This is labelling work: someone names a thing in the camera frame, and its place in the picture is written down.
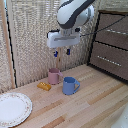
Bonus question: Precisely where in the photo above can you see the pink mug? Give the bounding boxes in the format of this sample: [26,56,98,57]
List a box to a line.
[47,67,64,86]

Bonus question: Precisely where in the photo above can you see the blue mug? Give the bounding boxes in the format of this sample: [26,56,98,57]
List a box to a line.
[62,76,81,96]

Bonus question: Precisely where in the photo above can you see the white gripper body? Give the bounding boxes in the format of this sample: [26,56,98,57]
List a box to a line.
[46,29,82,50]

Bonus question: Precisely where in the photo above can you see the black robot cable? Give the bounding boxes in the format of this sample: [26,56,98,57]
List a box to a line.
[79,13,128,38]

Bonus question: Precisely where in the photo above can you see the white floral plate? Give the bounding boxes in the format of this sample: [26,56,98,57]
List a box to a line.
[0,92,34,128]

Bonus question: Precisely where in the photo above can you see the yellow sponge block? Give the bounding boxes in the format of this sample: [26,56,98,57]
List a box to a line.
[36,82,53,92]

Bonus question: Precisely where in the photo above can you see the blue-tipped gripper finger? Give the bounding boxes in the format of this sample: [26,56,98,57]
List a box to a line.
[65,46,72,56]
[53,48,59,58]

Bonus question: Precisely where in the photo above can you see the woven bamboo screen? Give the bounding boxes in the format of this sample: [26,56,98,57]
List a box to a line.
[6,0,101,88]

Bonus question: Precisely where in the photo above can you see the brown drawer cabinet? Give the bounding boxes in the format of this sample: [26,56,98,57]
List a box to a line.
[87,9,128,84]

